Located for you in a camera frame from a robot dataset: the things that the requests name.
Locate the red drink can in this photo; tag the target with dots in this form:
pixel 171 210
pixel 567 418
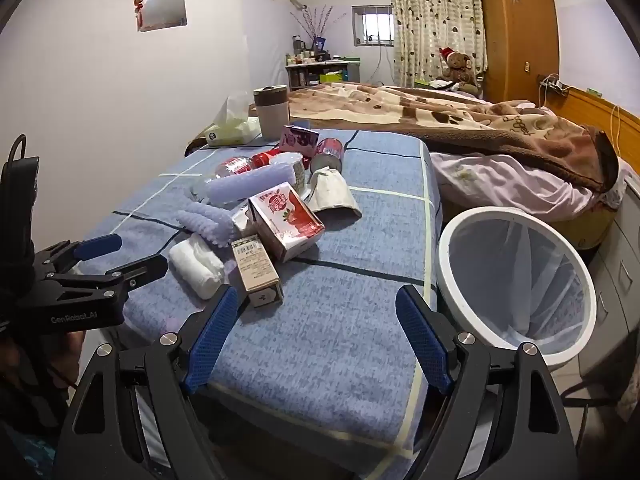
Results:
pixel 327 150

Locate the small orange barcode box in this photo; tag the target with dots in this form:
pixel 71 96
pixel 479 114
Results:
pixel 255 270

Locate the steel thermos mug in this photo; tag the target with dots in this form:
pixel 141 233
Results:
pixel 270 115

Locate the crushed paper cup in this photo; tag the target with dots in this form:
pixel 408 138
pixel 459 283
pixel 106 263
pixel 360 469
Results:
pixel 330 195

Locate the row of bottles on desk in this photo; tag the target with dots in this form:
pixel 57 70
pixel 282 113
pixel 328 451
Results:
pixel 300 55

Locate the white round waste bin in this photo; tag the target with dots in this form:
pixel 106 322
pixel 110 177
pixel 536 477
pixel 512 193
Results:
pixel 446 280

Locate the pink bed sheet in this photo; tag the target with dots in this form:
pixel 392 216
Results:
pixel 500 180

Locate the power strip with plugs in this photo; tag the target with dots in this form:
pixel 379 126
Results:
pixel 555 85

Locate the tissue pack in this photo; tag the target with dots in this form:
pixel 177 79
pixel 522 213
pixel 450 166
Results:
pixel 230 130

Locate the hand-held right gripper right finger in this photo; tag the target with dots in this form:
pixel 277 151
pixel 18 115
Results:
pixel 425 340

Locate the vase with branches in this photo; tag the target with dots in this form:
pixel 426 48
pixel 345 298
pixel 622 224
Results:
pixel 318 44

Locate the wooden wardrobe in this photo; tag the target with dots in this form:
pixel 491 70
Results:
pixel 520 25

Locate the blue checked blanket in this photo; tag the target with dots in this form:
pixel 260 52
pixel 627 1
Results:
pixel 325 335

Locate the black chair frame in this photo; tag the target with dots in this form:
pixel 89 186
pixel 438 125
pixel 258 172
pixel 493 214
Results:
pixel 590 400

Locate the purple foam net sleeve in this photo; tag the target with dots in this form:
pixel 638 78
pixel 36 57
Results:
pixel 250 182
pixel 210 222

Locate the wooden bed headboard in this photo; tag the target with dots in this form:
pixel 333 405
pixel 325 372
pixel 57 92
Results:
pixel 585 105

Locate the small beige barcode box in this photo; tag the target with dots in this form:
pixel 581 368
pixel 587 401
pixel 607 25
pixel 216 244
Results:
pixel 285 220

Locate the patterned curtain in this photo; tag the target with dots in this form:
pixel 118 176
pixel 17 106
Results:
pixel 435 20

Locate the small window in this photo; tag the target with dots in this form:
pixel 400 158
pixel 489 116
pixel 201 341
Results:
pixel 375 24

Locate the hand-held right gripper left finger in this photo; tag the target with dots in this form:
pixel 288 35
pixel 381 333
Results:
pixel 215 340

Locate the silver wall sheet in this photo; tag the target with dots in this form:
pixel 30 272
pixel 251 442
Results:
pixel 162 7

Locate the clear plastic bottle red label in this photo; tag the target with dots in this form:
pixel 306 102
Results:
pixel 232 166

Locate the grey drawer cabinet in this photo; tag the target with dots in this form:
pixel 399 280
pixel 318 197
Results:
pixel 620 270

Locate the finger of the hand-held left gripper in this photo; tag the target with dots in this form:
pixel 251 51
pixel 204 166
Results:
pixel 97 246
pixel 145 267

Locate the brown printed blanket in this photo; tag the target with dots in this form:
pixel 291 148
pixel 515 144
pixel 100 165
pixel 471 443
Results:
pixel 450 120

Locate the side desk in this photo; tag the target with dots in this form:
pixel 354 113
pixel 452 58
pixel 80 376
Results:
pixel 315 65

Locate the red hanging ornament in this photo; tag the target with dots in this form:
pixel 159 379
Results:
pixel 140 10

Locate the teddy bear with red hat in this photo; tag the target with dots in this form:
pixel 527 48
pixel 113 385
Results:
pixel 456 62

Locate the small purple drink carton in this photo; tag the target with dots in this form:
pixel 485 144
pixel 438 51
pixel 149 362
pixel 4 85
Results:
pixel 299 139

